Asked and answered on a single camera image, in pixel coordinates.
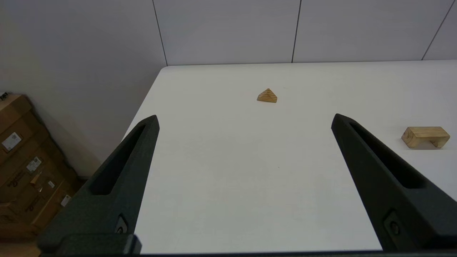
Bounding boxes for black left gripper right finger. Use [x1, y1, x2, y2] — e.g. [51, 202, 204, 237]
[331, 114, 457, 251]

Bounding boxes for triangular wooden building block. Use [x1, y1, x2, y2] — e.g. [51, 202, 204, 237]
[257, 88, 278, 104]

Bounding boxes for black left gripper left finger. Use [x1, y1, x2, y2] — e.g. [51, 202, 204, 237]
[37, 115, 160, 255]

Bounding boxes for brown cardboard box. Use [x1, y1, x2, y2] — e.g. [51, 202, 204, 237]
[0, 157, 77, 222]
[0, 94, 47, 168]
[0, 178, 84, 243]
[0, 121, 66, 200]

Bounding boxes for arched wooden building block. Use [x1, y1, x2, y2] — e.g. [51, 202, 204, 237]
[401, 126, 451, 149]

